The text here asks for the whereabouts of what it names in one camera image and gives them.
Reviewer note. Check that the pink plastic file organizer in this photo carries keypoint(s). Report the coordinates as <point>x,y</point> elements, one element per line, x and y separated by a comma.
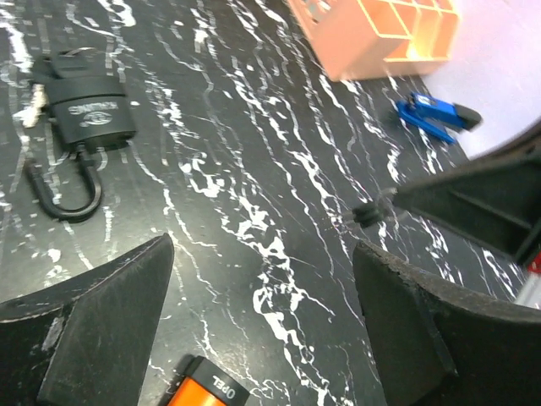
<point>372,39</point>

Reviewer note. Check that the blue stapler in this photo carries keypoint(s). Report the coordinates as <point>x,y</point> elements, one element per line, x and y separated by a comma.
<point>434,116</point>

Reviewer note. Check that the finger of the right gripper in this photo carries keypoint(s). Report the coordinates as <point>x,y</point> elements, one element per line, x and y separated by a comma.
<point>494,203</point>

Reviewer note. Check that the orange black padlock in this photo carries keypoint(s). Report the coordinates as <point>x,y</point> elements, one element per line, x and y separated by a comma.
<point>205,384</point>

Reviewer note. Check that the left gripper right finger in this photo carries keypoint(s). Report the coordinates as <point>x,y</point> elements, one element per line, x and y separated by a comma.
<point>437,343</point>

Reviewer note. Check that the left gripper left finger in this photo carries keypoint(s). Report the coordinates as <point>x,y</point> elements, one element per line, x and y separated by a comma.
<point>87,340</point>

